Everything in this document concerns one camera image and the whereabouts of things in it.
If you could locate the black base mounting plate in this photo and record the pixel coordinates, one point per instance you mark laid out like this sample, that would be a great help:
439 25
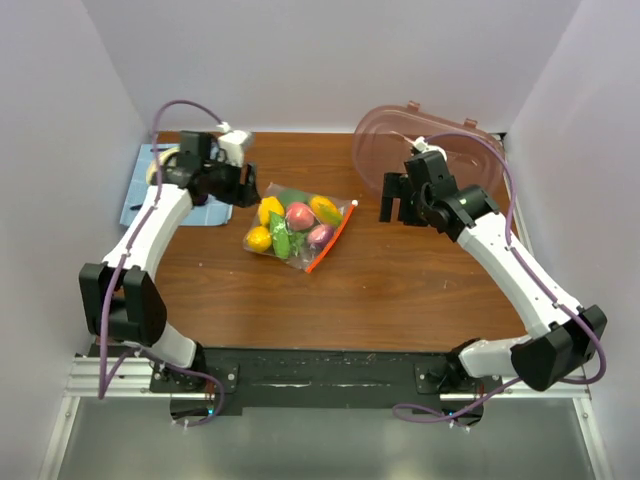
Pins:
342 379

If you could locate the yellow fake lemon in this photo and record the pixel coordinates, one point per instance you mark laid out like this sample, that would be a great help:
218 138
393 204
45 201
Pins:
259 239

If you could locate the green fake grapes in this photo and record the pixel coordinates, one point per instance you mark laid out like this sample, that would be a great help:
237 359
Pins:
298 243

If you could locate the purple fake onion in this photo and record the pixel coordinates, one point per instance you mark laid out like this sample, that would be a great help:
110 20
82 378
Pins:
319 237

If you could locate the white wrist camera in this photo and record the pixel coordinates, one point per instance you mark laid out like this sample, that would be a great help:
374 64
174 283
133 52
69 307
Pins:
419 145
234 145

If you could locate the pink clear plastic container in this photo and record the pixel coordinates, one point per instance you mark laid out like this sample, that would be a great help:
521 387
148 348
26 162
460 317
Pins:
382 143

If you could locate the clear zip top bag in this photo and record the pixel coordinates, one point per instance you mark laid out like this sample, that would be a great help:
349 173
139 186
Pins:
309 259

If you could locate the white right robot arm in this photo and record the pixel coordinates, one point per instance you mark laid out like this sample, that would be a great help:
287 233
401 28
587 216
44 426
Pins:
561 334

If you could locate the yellow fake bell pepper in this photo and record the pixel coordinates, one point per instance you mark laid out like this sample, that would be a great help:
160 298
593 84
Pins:
269 205

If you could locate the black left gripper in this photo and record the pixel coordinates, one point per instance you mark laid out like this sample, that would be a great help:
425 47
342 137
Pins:
246 195

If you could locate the blue checked cloth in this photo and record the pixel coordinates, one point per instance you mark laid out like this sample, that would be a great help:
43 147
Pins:
213 213

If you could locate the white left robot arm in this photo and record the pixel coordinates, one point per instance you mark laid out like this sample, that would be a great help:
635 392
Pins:
120 299

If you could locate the dark green fake pepper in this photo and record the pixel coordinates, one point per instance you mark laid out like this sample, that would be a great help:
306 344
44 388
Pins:
288 196

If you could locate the yellow green fake mango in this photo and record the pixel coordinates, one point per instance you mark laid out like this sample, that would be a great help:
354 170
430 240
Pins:
326 211

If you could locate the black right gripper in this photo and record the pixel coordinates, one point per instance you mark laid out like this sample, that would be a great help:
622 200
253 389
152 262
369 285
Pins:
394 188

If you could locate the light green fake cucumber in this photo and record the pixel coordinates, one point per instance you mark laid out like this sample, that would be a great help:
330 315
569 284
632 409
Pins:
280 236

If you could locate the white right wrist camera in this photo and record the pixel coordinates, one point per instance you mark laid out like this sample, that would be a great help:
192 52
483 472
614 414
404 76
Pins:
419 145

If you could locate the cream round plate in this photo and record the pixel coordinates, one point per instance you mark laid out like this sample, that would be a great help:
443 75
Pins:
164 155

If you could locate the red fake apple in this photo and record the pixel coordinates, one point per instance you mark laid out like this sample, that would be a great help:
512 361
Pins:
299 217

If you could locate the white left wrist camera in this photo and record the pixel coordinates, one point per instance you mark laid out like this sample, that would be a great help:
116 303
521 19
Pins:
234 145

